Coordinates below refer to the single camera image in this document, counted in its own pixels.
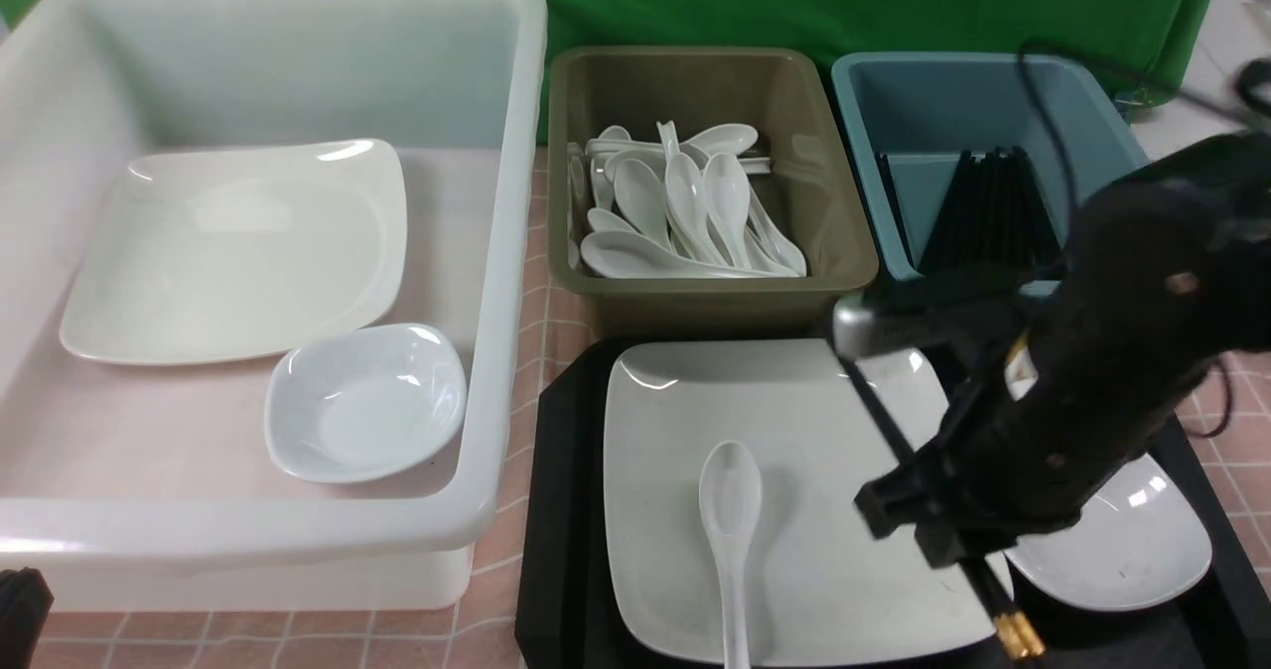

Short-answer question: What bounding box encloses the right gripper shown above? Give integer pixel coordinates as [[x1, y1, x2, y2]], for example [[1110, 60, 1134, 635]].
[[833, 282, 1093, 569]]

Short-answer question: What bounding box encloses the small white bowl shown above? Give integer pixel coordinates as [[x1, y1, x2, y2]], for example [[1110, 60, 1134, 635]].
[[1005, 454, 1213, 613], [263, 324, 468, 486]]

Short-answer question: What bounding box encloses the black chopstick pair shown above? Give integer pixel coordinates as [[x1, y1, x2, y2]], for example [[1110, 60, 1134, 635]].
[[840, 357, 1046, 668]]

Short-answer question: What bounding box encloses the white square rice plate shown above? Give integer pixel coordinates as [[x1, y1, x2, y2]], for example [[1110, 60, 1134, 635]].
[[601, 340, 993, 666]]

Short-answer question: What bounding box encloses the white ceramic soup spoon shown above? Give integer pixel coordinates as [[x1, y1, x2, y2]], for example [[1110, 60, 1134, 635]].
[[698, 440, 763, 668]]

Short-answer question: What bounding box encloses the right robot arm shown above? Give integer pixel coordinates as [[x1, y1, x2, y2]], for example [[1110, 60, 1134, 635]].
[[829, 59, 1268, 569]]

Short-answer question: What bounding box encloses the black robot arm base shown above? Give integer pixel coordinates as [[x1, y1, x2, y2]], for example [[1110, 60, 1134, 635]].
[[0, 569, 53, 668]]

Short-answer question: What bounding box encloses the white square plate in tub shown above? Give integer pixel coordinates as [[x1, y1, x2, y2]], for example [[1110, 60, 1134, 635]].
[[60, 139, 408, 366]]

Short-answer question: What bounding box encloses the pink checkered tablecloth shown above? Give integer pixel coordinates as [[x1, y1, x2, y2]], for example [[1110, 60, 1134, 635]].
[[31, 146, 1271, 669]]

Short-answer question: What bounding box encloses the bundle of black chopsticks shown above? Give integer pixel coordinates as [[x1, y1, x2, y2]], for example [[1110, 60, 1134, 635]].
[[874, 146, 1061, 275]]

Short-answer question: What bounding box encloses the blue plastic bin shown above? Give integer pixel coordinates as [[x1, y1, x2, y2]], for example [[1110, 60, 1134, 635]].
[[831, 51, 1149, 284]]

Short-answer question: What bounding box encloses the olive green plastic bin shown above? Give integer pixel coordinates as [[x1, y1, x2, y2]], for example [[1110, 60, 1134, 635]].
[[547, 48, 880, 340]]

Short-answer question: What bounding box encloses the pile of white spoons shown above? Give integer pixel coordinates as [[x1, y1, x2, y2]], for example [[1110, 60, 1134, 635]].
[[566, 122, 810, 280]]

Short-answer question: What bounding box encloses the black plastic serving tray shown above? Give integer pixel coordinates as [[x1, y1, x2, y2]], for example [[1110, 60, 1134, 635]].
[[513, 338, 1268, 668]]

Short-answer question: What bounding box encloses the small white bowl in tub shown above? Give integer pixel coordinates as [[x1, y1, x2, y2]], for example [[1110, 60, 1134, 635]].
[[263, 324, 468, 486]]

